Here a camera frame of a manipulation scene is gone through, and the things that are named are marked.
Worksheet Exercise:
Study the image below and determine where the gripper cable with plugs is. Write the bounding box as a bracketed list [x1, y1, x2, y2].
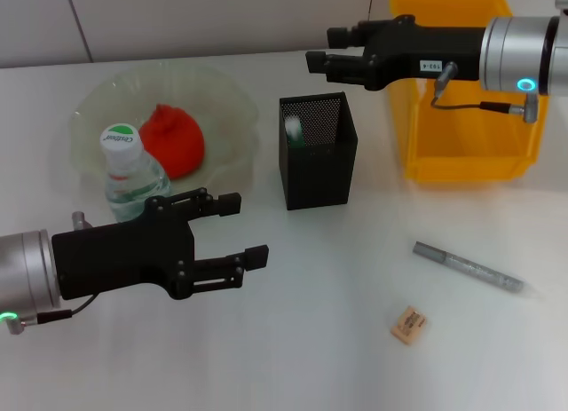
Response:
[430, 60, 540, 124]
[4, 210, 99, 337]

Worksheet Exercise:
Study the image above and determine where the mint green utility knife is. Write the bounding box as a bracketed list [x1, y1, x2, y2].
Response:
[283, 114, 305, 148]

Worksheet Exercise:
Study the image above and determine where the black mesh pen holder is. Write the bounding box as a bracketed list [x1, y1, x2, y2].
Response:
[278, 91, 359, 211]

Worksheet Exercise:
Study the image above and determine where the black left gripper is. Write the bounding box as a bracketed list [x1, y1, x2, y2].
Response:
[51, 187, 271, 302]

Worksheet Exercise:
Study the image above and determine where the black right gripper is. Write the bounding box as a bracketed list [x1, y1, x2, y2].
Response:
[304, 14, 487, 91]

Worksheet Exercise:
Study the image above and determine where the tan eraser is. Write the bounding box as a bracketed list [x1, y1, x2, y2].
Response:
[389, 306, 430, 345]

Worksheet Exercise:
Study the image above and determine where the right gripper cable with plugs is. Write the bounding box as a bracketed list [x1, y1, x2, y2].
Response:
[430, 60, 540, 124]

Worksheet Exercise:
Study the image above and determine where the red orange fruit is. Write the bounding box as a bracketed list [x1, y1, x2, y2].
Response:
[138, 102, 207, 182]

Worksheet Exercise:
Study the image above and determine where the left gripper cable with plugs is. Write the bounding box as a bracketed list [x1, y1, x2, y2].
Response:
[4, 210, 99, 337]

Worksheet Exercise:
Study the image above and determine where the grey glitter pen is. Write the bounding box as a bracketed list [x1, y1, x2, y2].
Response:
[412, 241, 526, 295]

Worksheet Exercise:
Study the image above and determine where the clear green-label water bottle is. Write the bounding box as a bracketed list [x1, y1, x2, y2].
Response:
[99, 123, 174, 225]

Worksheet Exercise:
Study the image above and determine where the clear glass fruit plate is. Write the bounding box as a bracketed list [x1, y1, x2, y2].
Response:
[70, 62, 262, 195]

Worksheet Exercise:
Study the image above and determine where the yellow plastic bin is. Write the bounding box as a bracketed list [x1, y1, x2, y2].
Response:
[383, 0, 550, 183]

